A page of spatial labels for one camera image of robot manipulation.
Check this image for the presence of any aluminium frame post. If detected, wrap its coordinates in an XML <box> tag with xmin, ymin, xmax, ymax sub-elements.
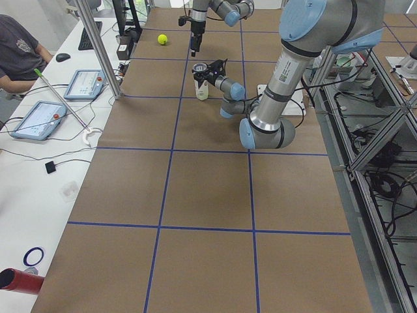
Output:
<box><xmin>74</xmin><ymin>0</ymin><xmax>121</xmax><ymax>100</ymax></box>

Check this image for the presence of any white tennis ball can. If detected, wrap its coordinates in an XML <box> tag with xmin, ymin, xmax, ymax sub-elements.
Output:
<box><xmin>192</xmin><ymin>63</ymin><xmax>209</xmax><ymax>101</ymax></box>

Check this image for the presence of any black computer mouse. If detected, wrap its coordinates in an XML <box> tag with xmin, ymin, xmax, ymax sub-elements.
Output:
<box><xmin>55</xmin><ymin>53</ymin><xmax>71</xmax><ymax>63</ymax></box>

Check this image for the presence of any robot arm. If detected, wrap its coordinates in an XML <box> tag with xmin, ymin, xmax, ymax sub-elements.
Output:
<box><xmin>178</xmin><ymin>0</ymin><xmax>255</xmax><ymax>57</ymax></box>
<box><xmin>192</xmin><ymin>1</ymin><xmax>385</xmax><ymax>149</ymax></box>

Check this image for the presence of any white curved plastic piece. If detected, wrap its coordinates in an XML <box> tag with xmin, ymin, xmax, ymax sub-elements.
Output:
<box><xmin>82</xmin><ymin>128</ymin><xmax>102</xmax><ymax>147</ymax></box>

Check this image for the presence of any seated person grey shirt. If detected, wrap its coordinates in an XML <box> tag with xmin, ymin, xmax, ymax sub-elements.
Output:
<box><xmin>1</xmin><ymin>14</ymin><xmax>53</xmax><ymax>94</ymax></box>

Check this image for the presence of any teach pendant far tablet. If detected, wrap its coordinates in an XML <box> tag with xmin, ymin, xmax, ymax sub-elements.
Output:
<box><xmin>64</xmin><ymin>69</ymin><xmax>106</xmax><ymax>100</ymax></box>

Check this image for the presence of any teach pendant tablet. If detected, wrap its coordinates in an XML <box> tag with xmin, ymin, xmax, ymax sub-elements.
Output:
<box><xmin>64</xmin><ymin>69</ymin><xmax>106</xmax><ymax>100</ymax></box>
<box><xmin>10</xmin><ymin>100</ymin><xmax>67</xmax><ymax>141</ymax></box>

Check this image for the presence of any white pedestal column base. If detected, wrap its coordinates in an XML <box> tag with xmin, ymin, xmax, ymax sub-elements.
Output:
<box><xmin>256</xmin><ymin>83</ymin><xmax>308</xmax><ymax>117</ymax></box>

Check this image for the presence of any black box white label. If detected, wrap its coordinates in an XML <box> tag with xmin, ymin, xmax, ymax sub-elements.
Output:
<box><xmin>117</xmin><ymin>36</ymin><xmax>134</xmax><ymax>61</ymax></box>

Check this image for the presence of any black keyboard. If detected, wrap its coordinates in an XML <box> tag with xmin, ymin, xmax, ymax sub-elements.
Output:
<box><xmin>78</xmin><ymin>20</ymin><xmax>104</xmax><ymax>51</ymax></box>

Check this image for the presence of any yellow tennis ball near edge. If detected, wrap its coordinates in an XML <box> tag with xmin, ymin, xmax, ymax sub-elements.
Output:
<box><xmin>157</xmin><ymin>34</ymin><xmax>168</xmax><ymax>46</ymax></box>

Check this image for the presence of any teach pendant near tablet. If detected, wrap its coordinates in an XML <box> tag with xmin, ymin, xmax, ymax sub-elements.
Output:
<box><xmin>10</xmin><ymin>100</ymin><xmax>67</xmax><ymax>141</ymax></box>

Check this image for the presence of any small black square pad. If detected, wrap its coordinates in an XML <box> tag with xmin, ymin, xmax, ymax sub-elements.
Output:
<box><xmin>45</xmin><ymin>161</ymin><xmax>56</xmax><ymax>174</ymax></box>

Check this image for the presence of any black monitor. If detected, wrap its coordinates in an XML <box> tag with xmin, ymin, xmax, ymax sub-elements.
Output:
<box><xmin>112</xmin><ymin>0</ymin><xmax>142</xmax><ymax>38</ymax></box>

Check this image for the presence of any blue tape ring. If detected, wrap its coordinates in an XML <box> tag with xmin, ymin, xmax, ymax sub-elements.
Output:
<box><xmin>23</xmin><ymin>246</ymin><xmax>45</xmax><ymax>267</ymax></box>

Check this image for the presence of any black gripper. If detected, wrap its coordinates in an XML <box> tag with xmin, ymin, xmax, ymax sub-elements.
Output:
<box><xmin>178</xmin><ymin>16</ymin><xmax>206</xmax><ymax>57</ymax></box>
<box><xmin>194</xmin><ymin>59</ymin><xmax>227</xmax><ymax>89</ymax></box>

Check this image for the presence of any red cylinder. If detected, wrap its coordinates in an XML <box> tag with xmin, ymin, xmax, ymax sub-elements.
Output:
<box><xmin>1</xmin><ymin>268</ymin><xmax>44</xmax><ymax>295</ymax></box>

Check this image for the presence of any metal rod green handle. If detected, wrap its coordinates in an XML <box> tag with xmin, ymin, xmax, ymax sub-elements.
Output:
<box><xmin>34</xmin><ymin>68</ymin><xmax>90</xmax><ymax>131</ymax></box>

